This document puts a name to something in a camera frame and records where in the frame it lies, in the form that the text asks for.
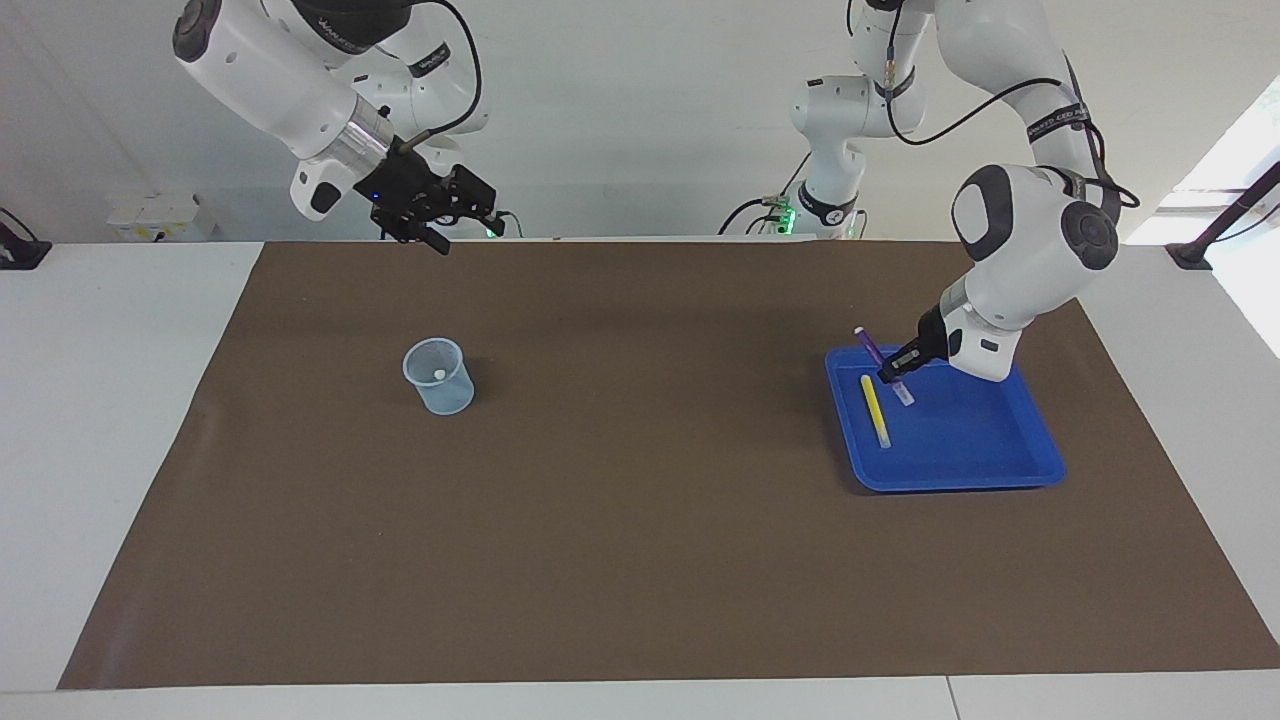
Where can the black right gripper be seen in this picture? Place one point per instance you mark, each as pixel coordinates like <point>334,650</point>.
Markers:
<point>400,190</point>

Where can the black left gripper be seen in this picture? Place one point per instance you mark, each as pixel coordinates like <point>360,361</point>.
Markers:
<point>935,335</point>

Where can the purple pen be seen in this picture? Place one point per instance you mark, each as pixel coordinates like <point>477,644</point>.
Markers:
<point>870,345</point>

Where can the yellow pen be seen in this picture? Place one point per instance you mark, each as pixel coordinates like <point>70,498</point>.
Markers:
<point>875,410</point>

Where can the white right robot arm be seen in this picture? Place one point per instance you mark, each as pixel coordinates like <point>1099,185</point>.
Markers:
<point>270,80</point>

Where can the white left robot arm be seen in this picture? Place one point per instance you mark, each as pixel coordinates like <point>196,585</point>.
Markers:
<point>1030,250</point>

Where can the blue plastic tray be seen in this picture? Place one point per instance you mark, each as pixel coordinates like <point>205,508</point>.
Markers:
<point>970,440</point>

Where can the translucent plastic cup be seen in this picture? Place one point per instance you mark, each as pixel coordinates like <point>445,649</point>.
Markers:
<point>445,398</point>

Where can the white power strip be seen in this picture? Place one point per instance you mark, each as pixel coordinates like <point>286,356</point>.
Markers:
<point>155,218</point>

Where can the brown table mat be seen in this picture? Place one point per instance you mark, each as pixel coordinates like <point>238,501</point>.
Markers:
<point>640,520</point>

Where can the black clamp with pole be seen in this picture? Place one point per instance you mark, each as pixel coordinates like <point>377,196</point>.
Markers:
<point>1190,255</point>

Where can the black table clamp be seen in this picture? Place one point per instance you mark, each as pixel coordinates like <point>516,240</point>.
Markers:
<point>25,252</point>

